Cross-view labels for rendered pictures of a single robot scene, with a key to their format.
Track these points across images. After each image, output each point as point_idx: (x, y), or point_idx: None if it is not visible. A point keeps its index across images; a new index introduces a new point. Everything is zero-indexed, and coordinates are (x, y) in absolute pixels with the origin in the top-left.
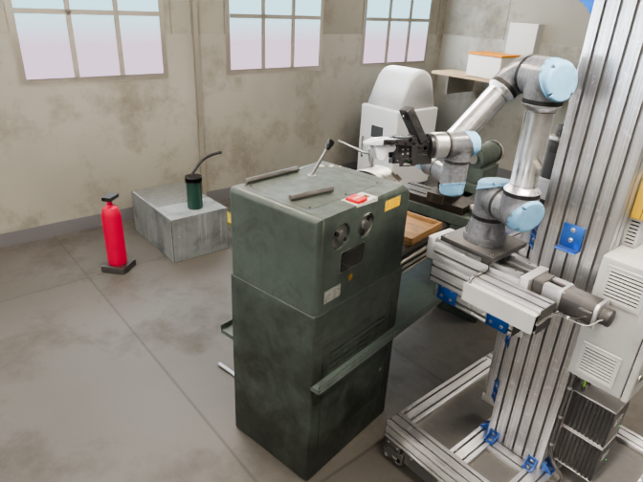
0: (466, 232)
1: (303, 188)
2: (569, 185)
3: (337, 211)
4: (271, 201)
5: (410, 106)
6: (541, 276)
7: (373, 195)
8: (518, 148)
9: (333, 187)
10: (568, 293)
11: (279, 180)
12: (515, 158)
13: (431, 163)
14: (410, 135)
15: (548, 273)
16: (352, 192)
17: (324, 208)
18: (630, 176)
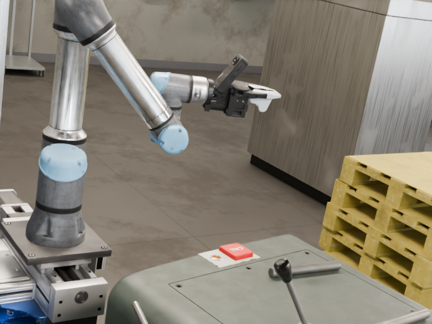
0: (84, 230)
1: (319, 290)
2: None
3: (269, 240)
4: (365, 274)
5: (240, 54)
6: (27, 215)
7: (203, 258)
8: (85, 87)
9: (270, 268)
10: (21, 202)
11: (367, 319)
12: (83, 99)
13: (202, 105)
14: (231, 83)
15: (11, 215)
16: (236, 269)
17: (285, 249)
18: None
